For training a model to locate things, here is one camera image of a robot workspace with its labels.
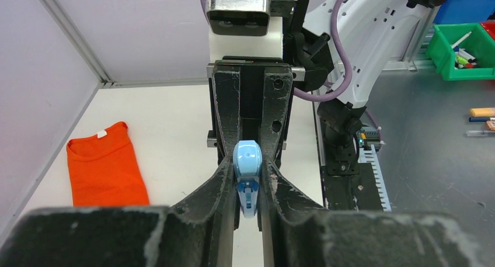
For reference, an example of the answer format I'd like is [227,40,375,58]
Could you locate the red storage bin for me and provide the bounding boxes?
[480,20,495,40]

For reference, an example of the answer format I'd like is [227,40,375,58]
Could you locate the markers inside green bin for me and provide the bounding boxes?
[451,31,477,70]

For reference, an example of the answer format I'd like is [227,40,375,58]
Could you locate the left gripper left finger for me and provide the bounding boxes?
[1,157,236,266]

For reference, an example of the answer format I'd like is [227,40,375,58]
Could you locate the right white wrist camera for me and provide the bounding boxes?
[200,0,283,63]

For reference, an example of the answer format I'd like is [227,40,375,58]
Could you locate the green storage bin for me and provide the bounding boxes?
[426,23,494,81]

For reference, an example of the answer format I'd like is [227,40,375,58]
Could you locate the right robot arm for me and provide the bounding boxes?
[200,0,446,180]

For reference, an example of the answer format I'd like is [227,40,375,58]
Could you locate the folded orange cloth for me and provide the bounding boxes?
[66,122,151,207]

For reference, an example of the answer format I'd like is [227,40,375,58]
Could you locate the yellow marker on bench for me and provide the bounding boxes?
[469,108,495,117]

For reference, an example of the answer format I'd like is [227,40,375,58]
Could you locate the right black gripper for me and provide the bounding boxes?
[207,58,306,167]

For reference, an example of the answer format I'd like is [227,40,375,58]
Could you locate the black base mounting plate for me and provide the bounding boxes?
[320,163,383,211]

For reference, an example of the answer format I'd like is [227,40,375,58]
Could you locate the orange eraser on bench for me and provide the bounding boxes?
[485,120,495,131]

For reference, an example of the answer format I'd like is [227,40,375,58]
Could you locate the dark blue pen on bench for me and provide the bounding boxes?
[468,117,495,123]

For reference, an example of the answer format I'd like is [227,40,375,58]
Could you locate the clear pen on bench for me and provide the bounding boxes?
[466,130,495,137]

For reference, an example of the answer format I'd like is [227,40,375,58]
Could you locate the blue storage bin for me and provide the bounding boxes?
[434,0,494,25]

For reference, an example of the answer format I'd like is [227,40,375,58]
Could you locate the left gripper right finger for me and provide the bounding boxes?
[260,160,484,266]

